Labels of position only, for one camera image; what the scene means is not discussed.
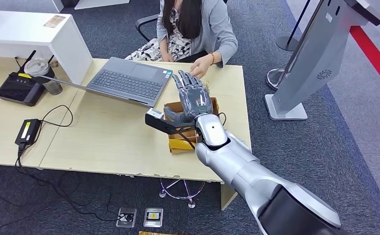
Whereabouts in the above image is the person's left hand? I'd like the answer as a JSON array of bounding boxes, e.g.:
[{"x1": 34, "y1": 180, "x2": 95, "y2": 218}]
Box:
[{"x1": 190, "y1": 54, "x2": 215, "y2": 79}]

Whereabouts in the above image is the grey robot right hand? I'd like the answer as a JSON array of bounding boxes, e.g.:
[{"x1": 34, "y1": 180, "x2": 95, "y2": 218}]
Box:
[{"x1": 163, "y1": 70, "x2": 214, "y2": 123}]

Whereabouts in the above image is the wooden divided box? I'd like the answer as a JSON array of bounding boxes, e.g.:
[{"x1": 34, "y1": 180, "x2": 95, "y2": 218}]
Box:
[{"x1": 164, "y1": 97, "x2": 220, "y2": 155}]

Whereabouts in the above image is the clear lidded drink cup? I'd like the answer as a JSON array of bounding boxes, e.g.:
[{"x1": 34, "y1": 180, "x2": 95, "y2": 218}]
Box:
[{"x1": 24, "y1": 57, "x2": 63, "y2": 95}]

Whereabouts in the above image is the person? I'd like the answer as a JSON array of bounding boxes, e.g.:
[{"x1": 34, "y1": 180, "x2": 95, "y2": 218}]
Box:
[{"x1": 125, "y1": 0, "x2": 238, "y2": 79}]

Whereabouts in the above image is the beige card on cabinet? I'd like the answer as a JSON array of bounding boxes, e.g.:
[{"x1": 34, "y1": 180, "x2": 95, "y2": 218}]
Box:
[{"x1": 44, "y1": 14, "x2": 67, "y2": 28}]

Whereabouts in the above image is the grey open laptop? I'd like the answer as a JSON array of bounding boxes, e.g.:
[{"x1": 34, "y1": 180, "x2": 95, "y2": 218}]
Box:
[{"x1": 42, "y1": 56, "x2": 174, "y2": 109}]

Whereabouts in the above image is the chrome stanchion base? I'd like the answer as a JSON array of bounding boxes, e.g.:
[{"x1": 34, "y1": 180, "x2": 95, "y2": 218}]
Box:
[{"x1": 266, "y1": 68, "x2": 290, "y2": 92}]

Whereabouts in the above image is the white flat board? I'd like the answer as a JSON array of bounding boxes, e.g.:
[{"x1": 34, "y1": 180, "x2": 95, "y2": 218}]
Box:
[{"x1": 74, "y1": 0, "x2": 131, "y2": 10}]

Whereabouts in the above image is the chrome stool base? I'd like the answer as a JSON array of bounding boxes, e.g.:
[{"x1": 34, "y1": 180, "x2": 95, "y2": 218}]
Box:
[{"x1": 159, "y1": 179, "x2": 207, "y2": 209}]

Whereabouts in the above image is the silver kiosk stand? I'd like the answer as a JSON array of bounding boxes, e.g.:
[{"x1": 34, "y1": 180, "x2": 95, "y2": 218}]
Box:
[{"x1": 264, "y1": 0, "x2": 380, "y2": 121}]

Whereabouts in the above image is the floor socket with yellow label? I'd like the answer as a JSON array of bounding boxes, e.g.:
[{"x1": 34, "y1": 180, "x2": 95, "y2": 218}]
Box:
[{"x1": 143, "y1": 207, "x2": 164, "y2": 228}]

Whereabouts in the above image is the floor socket with plug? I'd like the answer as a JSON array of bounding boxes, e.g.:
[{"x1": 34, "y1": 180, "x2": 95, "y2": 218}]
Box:
[{"x1": 116, "y1": 207, "x2": 138, "y2": 229}]

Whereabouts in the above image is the white desk cabinet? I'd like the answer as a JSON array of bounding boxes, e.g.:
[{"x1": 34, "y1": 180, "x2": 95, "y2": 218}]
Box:
[{"x1": 0, "y1": 10, "x2": 94, "y2": 85}]

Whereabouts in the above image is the white low cabinet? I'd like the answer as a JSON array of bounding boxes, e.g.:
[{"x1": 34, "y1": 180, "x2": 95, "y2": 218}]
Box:
[{"x1": 0, "y1": 0, "x2": 65, "y2": 14}]

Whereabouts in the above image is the black router with antennas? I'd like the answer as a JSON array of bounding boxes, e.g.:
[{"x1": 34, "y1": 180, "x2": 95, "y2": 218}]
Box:
[{"x1": 0, "y1": 49, "x2": 56, "y2": 107}]

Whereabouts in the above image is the black power adapter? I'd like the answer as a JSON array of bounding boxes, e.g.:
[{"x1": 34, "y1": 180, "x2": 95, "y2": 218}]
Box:
[{"x1": 15, "y1": 118, "x2": 42, "y2": 145}]

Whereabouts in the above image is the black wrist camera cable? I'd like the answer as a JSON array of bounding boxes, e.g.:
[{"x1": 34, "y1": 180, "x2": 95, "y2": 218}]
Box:
[{"x1": 176, "y1": 112, "x2": 227, "y2": 150}]

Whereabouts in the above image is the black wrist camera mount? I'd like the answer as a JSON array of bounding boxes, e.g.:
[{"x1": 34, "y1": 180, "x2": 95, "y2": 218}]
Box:
[{"x1": 144, "y1": 108, "x2": 199, "y2": 135}]

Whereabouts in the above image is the black stanchion post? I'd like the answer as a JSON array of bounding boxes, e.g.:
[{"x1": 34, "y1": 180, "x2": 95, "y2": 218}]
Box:
[{"x1": 276, "y1": 0, "x2": 311, "y2": 52}]

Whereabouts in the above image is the thin black adapter cable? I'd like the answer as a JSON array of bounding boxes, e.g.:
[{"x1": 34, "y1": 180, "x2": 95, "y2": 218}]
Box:
[{"x1": 39, "y1": 104, "x2": 74, "y2": 127}]

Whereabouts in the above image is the black mains cable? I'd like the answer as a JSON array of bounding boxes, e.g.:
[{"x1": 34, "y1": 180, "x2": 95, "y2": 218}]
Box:
[{"x1": 0, "y1": 143, "x2": 134, "y2": 235}]

